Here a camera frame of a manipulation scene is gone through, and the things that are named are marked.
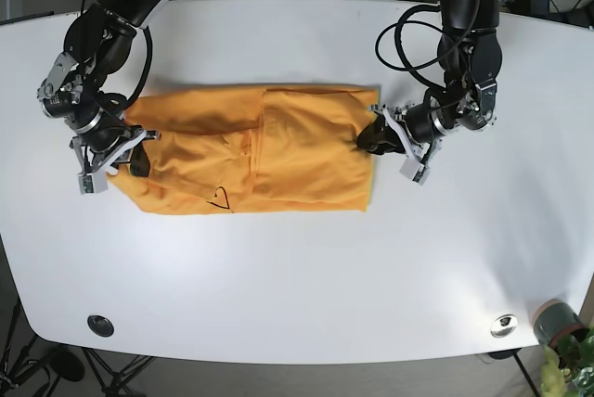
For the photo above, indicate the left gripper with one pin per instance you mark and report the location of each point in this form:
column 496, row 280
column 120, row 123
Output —
column 405, row 130

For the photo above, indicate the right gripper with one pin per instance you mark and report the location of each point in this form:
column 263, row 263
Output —
column 101, row 136

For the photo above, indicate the orange yellow T-shirt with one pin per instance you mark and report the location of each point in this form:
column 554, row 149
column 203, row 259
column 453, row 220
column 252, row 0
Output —
column 253, row 148

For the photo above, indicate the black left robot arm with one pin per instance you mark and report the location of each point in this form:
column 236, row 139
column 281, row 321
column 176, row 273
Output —
column 460, row 82

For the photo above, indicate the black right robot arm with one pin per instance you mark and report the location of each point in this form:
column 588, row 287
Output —
column 96, row 45

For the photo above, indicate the black table grommet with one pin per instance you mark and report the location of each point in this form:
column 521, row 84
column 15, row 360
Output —
column 100, row 325

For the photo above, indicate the silver table grommet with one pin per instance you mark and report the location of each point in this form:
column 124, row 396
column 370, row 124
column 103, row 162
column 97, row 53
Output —
column 503, row 326

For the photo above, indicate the grey plant pot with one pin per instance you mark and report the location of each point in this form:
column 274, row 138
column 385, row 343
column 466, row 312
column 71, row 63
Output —
column 556, row 319

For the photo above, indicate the green potted plant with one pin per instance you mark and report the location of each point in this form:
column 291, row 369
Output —
column 568, row 369

